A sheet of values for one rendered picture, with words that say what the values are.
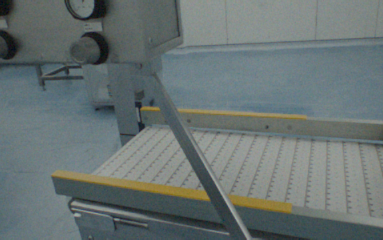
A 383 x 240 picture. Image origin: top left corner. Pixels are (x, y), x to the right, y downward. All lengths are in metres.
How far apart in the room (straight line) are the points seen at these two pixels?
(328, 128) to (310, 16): 5.10
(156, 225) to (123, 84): 0.37
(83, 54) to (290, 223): 0.28
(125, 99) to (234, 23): 5.02
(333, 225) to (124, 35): 0.29
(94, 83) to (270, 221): 3.06
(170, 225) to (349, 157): 0.31
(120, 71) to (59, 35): 0.37
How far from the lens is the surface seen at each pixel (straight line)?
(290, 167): 0.55
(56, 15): 0.38
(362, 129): 0.64
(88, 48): 0.34
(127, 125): 0.79
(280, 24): 5.70
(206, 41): 5.83
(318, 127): 0.64
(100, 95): 3.40
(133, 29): 0.33
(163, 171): 0.56
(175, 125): 0.36
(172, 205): 0.44
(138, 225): 0.50
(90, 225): 0.55
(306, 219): 0.40
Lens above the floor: 1.11
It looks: 22 degrees down
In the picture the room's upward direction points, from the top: 5 degrees counter-clockwise
